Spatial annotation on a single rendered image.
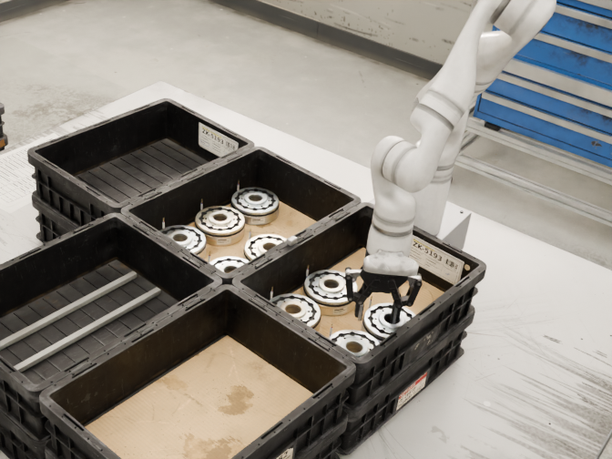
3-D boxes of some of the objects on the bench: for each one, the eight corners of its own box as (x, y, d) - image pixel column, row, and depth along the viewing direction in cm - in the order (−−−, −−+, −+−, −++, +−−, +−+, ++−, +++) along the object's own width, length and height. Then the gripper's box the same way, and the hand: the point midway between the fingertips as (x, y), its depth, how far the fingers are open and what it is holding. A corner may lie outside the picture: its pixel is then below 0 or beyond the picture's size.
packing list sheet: (48, 131, 241) (48, 129, 241) (110, 162, 231) (110, 160, 231) (-57, 178, 218) (-57, 177, 217) (7, 214, 208) (7, 212, 207)
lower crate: (167, 178, 227) (167, 137, 220) (252, 229, 212) (255, 186, 205) (32, 239, 201) (27, 194, 194) (119, 302, 186) (117, 256, 179)
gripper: (430, 238, 157) (415, 310, 166) (344, 229, 157) (334, 302, 166) (433, 263, 151) (418, 336, 160) (345, 255, 151) (334, 329, 160)
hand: (377, 312), depth 162 cm, fingers open, 5 cm apart
